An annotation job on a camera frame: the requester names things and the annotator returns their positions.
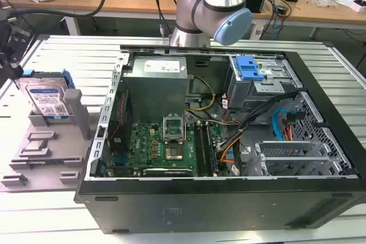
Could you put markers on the silver CPU chip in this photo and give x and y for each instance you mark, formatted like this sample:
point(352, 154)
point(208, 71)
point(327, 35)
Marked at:
point(34, 144)

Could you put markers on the blue plastic bay latch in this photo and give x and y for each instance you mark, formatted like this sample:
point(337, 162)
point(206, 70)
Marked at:
point(247, 68)

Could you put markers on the grey parts rack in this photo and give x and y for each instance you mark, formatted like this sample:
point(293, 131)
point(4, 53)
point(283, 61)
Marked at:
point(57, 152)

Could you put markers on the grey power supply unit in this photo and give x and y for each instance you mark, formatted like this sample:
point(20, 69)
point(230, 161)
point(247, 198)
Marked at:
point(154, 89)

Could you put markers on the green motherboard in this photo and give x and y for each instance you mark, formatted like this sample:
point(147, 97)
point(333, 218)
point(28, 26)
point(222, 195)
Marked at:
point(143, 147)

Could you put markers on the wooden desk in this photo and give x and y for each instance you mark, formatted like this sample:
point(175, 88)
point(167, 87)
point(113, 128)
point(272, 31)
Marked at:
point(128, 1)

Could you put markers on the black case fan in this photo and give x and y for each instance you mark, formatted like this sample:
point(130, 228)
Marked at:
point(120, 129)

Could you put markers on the hard disk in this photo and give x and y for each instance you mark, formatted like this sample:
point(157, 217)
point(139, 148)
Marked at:
point(47, 99)

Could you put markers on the metal drive cage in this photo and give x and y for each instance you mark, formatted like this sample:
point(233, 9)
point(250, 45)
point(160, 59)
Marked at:
point(286, 158)

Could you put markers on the white cardboard box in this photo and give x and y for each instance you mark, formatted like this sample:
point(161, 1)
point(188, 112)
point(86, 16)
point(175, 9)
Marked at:
point(357, 5)

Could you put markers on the black graphics card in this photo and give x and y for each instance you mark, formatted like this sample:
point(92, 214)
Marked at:
point(168, 172)

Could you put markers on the RAM stick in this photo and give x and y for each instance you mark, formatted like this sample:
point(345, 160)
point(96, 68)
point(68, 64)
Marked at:
point(211, 152)

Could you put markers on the metal disk bay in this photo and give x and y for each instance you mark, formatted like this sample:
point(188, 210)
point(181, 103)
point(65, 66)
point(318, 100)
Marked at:
point(257, 87)

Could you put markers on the black open PC case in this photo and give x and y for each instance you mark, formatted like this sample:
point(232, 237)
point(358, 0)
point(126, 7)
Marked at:
point(200, 209)

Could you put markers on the CPU socket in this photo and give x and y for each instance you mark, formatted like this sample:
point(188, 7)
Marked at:
point(174, 153)

